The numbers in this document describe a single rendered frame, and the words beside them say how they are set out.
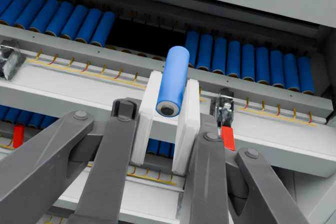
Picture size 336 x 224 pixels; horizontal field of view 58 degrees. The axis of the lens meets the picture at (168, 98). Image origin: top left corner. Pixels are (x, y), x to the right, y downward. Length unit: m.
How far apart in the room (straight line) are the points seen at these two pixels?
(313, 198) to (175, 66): 0.32
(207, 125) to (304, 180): 0.36
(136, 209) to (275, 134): 0.24
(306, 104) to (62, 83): 0.30
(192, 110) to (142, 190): 0.36
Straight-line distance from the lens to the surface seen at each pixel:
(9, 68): 0.40
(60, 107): 0.39
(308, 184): 0.50
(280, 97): 0.40
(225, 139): 0.31
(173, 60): 0.23
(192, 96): 0.18
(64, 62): 0.40
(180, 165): 0.15
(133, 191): 0.51
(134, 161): 0.16
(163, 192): 0.51
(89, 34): 0.42
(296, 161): 0.42
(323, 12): 0.32
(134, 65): 0.38
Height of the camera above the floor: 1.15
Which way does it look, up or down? 34 degrees down
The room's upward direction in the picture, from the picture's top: 14 degrees clockwise
